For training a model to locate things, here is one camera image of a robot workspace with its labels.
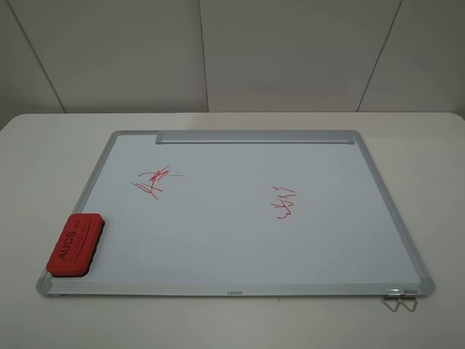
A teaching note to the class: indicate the white aluminium-framed whiteboard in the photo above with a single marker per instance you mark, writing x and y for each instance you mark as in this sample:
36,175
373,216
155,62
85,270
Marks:
242,220

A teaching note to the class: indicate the left metal hanging clip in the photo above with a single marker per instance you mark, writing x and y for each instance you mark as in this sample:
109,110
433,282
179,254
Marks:
392,299

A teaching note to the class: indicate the metal hanging clip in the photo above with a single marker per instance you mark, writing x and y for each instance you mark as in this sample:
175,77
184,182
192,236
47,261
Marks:
409,300
392,299

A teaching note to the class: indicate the red whiteboard eraser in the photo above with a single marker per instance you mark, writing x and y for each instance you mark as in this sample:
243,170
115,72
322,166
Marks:
75,248

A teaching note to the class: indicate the right metal hanging clip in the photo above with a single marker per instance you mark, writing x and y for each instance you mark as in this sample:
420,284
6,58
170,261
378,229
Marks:
409,300

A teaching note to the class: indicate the grey marker tray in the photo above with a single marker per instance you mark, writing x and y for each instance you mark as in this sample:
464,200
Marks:
256,137

